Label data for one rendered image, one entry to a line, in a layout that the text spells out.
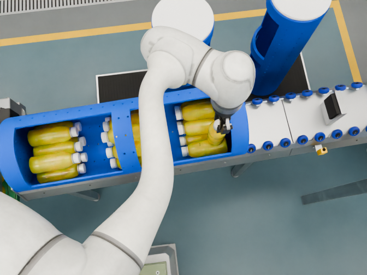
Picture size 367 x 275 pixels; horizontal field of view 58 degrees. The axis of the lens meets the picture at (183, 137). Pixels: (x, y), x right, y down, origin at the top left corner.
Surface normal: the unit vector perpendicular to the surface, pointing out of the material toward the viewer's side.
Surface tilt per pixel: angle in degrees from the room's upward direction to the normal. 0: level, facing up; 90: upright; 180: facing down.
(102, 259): 31
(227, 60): 6
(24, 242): 37
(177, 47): 14
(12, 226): 44
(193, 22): 0
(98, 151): 3
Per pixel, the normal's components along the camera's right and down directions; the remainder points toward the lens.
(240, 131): 0.09, 0.36
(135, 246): 0.69, -0.34
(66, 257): 0.28, -0.72
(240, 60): 0.08, -0.36
